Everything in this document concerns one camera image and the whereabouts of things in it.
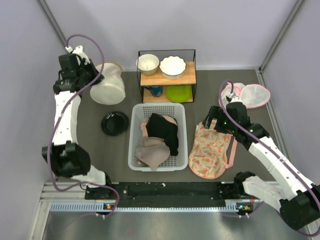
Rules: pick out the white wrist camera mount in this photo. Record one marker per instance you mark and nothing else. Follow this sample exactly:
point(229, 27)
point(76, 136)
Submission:
point(233, 98)
point(79, 50)

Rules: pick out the tulip print mesh bra bag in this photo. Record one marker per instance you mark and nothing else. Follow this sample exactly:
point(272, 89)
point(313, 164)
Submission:
point(212, 152)

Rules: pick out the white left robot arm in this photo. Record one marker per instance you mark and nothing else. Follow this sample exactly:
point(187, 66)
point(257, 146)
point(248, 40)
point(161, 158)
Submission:
point(63, 154)

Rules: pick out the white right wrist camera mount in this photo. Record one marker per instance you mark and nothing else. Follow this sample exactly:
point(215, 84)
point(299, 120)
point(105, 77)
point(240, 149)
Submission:
point(233, 98)

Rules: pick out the black garment in basket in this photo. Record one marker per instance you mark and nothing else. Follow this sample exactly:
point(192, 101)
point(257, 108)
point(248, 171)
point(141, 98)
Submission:
point(164, 127)

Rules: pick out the white mesh laundry bag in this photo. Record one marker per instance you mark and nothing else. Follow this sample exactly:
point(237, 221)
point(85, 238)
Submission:
point(111, 90)

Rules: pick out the cream round bowl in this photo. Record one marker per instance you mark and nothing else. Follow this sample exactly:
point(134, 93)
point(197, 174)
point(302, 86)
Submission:
point(147, 64)

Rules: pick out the white plastic laundry basket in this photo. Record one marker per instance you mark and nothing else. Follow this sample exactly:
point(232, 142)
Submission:
point(143, 111)

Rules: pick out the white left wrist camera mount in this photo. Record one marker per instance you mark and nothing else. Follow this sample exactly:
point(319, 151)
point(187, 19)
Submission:
point(79, 50)

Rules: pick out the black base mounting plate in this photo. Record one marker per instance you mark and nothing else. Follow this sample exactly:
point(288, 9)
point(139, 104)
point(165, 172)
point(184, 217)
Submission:
point(175, 194)

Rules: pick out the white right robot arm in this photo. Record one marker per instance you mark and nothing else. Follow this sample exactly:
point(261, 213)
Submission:
point(295, 197)

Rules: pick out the pink trimmed mesh laundry bag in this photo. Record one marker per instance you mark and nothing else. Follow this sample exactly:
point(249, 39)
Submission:
point(252, 95)

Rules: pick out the green plastic plate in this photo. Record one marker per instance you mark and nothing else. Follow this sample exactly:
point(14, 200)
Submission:
point(178, 93)

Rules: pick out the white scalloped bowl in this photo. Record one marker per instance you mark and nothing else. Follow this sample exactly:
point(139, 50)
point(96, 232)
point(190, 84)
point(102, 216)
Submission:
point(173, 67)

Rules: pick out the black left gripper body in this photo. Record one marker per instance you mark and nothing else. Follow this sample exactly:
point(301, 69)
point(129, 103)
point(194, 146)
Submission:
point(86, 71)

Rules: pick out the beige bra in basket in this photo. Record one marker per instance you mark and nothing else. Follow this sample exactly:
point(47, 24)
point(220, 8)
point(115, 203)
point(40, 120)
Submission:
point(151, 151)

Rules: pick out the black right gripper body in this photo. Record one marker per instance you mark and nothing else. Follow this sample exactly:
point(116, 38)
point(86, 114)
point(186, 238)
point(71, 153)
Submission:
point(223, 124)

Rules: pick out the grey slotted cable duct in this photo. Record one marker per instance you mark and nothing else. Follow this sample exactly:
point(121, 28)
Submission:
point(227, 206)

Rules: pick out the black wire wooden shelf rack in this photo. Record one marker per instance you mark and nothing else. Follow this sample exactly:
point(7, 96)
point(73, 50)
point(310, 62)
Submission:
point(157, 79)

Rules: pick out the blue mug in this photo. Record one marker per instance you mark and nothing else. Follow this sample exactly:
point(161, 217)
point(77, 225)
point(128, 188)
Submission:
point(155, 91)

